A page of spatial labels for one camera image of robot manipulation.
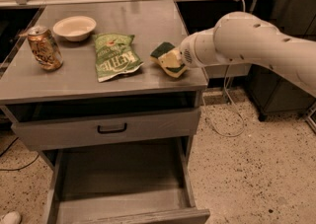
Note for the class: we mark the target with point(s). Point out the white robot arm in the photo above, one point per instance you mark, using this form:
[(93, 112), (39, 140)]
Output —
[(240, 37)]

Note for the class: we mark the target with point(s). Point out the grey drawer cabinet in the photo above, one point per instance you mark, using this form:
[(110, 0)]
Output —
[(25, 82)]

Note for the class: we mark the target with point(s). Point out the gold soda can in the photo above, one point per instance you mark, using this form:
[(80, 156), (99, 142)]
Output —
[(44, 48)]

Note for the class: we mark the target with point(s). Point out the white paper bowl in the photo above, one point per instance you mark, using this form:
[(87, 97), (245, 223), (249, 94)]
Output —
[(75, 28)]

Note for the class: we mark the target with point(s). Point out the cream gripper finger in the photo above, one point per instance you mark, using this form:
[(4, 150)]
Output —
[(171, 59)]

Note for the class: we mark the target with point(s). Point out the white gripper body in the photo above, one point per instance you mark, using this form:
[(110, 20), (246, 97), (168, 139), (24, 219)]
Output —
[(190, 52)]

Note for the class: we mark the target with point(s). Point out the grey open middle drawer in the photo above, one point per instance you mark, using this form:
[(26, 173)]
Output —
[(144, 182)]

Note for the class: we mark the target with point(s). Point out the grey top drawer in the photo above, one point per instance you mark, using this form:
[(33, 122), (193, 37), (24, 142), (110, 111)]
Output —
[(97, 121)]

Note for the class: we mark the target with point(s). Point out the white shoe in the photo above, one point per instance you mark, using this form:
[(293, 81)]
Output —
[(13, 217)]

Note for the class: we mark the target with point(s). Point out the green chip bag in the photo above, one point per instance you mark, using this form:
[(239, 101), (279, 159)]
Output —
[(115, 56)]

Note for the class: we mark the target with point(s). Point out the black drawer handle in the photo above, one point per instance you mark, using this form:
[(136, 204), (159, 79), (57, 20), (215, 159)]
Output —
[(109, 129)]

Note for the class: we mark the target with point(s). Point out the dark cabinet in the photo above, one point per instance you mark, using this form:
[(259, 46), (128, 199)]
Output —
[(270, 93)]

